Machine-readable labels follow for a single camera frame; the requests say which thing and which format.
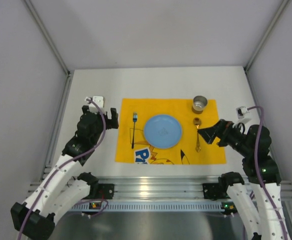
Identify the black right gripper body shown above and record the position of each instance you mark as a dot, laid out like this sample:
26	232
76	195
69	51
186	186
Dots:
222	131

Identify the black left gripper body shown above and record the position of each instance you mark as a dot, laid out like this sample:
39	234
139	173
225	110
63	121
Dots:
101	120

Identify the gold spoon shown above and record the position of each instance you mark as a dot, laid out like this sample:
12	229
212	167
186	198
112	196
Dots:
197	123

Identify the yellow pikachu place mat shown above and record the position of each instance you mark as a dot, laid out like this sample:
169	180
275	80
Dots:
184	153

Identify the silver metal cup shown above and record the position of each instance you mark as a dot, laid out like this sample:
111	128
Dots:
199	103

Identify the blue plastic plate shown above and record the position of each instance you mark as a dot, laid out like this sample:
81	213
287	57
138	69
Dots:
162	131

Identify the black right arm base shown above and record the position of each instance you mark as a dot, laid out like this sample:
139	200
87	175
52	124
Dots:
215	191

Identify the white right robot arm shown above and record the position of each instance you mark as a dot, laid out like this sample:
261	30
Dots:
263	216

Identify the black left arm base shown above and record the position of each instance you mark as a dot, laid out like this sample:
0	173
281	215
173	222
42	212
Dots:
103	191

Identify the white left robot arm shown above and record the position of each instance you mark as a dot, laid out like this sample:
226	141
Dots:
67	183

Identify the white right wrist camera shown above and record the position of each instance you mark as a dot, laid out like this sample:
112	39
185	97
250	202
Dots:
243	114

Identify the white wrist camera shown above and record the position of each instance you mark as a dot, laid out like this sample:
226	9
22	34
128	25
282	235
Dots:
243	114
96	104

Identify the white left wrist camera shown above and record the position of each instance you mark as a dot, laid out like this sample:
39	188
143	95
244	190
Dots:
96	104

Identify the aluminium front frame rail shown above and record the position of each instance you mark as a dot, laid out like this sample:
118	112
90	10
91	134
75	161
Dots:
152	188

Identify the perforated metal cable duct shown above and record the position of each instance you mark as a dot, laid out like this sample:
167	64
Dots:
161	206

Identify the left aluminium frame post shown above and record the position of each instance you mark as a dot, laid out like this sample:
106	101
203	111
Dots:
44	32

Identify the aluminium frame post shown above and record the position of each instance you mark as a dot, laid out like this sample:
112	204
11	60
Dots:
267	33
44	32

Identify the right aluminium frame post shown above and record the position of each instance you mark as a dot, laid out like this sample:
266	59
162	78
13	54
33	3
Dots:
267	33

